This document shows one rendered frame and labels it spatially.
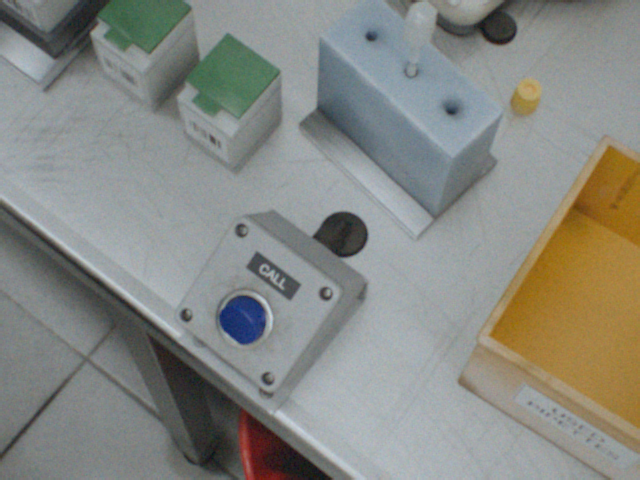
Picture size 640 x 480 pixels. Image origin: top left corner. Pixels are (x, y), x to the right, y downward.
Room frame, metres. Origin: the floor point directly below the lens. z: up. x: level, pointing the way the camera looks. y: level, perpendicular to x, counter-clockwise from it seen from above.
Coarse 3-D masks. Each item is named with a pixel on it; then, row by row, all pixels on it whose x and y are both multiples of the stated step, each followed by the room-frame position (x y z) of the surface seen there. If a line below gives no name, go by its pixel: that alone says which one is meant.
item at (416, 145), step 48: (336, 48) 0.32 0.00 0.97; (384, 48) 0.32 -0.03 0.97; (432, 48) 0.33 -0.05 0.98; (336, 96) 0.32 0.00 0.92; (384, 96) 0.30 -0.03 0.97; (432, 96) 0.30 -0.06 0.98; (480, 96) 0.30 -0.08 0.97; (336, 144) 0.31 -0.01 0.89; (384, 144) 0.29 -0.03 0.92; (432, 144) 0.27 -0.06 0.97; (480, 144) 0.28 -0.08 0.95; (384, 192) 0.28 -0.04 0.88; (432, 192) 0.27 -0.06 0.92
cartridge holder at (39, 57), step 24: (0, 0) 0.38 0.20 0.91; (96, 0) 0.38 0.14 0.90; (0, 24) 0.37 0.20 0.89; (24, 24) 0.36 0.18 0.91; (72, 24) 0.37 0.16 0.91; (96, 24) 0.38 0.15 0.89; (0, 48) 0.36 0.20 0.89; (24, 48) 0.36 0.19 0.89; (48, 48) 0.35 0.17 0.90; (72, 48) 0.36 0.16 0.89; (24, 72) 0.34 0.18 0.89; (48, 72) 0.34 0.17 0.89
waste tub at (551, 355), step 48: (576, 192) 0.25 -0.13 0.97; (624, 192) 0.27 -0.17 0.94; (576, 240) 0.26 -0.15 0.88; (624, 240) 0.26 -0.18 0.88; (528, 288) 0.22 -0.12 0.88; (576, 288) 0.23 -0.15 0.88; (624, 288) 0.23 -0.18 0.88; (480, 336) 0.17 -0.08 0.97; (528, 336) 0.20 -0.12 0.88; (576, 336) 0.20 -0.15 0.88; (624, 336) 0.20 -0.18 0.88; (480, 384) 0.16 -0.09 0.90; (528, 384) 0.15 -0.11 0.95; (576, 384) 0.17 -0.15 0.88; (624, 384) 0.17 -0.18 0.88; (576, 432) 0.13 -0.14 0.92; (624, 432) 0.12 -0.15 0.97
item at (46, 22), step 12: (12, 0) 0.37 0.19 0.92; (24, 0) 0.36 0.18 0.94; (36, 0) 0.36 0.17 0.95; (48, 0) 0.36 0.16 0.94; (60, 0) 0.37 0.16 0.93; (72, 0) 0.38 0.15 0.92; (24, 12) 0.37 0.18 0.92; (36, 12) 0.36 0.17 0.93; (48, 12) 0.36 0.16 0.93; (60, 12) 0.37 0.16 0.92; (36, 24) 0.36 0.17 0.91; (48, 24) 0.36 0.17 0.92
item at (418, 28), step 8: (424, 0) 0.32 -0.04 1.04; (416, 8) 0.31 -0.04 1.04; (424, 8) 0.31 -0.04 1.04; (432, 8) 0.31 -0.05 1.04; (408, 16) 0.31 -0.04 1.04; (416, 16) 0.31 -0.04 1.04; (424, 16) 0.31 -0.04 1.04; (432, 16) 0.31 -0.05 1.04; (408, 24) 0.31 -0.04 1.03; (416, 24) 0.31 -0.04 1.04; (424, 24) 0.31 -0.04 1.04; (432, 24) 0.31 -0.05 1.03; (408, 32) 0.31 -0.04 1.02; (416, 32) 0.30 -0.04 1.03; (424, 32) 0.30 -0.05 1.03; (432, 32) 0.31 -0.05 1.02; (408, 40) 0.31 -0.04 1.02; (416, 40) 0.30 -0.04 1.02; (424, 40) 0.31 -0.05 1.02; (416, 48) 0.30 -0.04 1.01
